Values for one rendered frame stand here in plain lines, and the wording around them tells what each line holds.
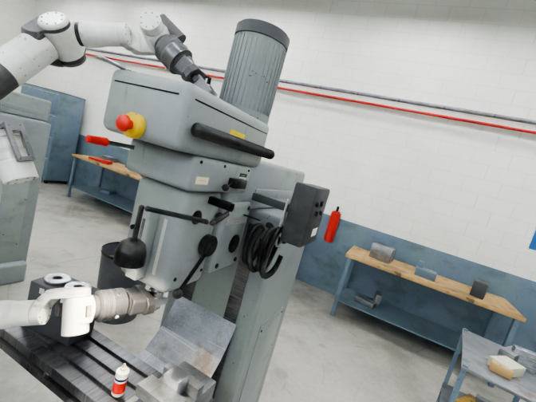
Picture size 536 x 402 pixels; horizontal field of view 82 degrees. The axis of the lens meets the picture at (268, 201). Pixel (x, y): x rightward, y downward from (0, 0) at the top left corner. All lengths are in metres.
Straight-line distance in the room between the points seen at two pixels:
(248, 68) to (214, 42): 5.47
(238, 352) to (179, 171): 0.88
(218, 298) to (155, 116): 0.89
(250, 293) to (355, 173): 3.91
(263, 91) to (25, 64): 0.68
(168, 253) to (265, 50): 0.73
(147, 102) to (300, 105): 4.72
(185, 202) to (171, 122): 0.24
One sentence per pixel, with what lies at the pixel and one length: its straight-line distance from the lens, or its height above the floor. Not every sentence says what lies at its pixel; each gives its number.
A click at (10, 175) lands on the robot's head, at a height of 1.59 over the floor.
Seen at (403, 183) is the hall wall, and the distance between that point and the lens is 4.99.
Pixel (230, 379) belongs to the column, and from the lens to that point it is 1.55.
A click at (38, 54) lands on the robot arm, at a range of 1.12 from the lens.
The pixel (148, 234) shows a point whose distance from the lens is 0.94.
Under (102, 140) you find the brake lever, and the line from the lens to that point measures 0.90.
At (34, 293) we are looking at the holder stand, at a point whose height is 1.05.
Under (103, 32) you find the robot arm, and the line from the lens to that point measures 1.13.
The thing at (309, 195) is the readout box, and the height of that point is 1.69.
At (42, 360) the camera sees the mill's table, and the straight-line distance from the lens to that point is 1.43.
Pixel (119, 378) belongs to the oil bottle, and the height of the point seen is 0.97.
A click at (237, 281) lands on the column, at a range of 1.36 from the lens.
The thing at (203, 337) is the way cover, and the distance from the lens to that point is 1.47.
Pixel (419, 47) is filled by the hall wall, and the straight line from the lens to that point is 5.45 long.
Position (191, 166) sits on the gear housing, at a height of 1.70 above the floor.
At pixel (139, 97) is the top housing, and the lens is 0.84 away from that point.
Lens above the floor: 1.76
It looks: 7 degrees down
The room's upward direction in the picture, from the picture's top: 16 degrees clockwise
